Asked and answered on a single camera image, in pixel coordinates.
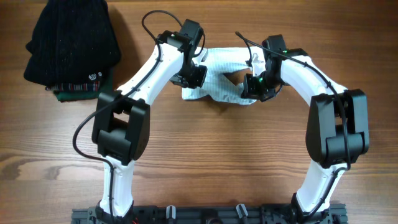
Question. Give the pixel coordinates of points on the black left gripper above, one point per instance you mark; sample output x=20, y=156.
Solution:
x=196, y=81

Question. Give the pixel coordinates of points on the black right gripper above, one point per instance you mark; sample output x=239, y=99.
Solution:
x=249, y=91

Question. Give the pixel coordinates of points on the light blue striped cloth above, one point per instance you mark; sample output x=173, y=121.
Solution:
x=221, y=62

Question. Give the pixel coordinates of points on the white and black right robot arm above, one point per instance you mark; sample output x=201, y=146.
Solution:
x=337, y=127

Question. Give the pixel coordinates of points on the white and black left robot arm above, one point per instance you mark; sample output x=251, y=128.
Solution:
x=122, y=122

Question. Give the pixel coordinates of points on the striped folded garment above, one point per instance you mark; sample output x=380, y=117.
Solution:
x=74, y=87

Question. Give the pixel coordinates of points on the black knitted garment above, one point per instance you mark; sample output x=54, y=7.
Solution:
x=71, y=41

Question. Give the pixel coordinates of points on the dark green folded garment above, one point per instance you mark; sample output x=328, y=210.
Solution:
x=106, y=86

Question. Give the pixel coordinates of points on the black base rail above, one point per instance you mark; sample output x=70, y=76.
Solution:
x=268, y=213

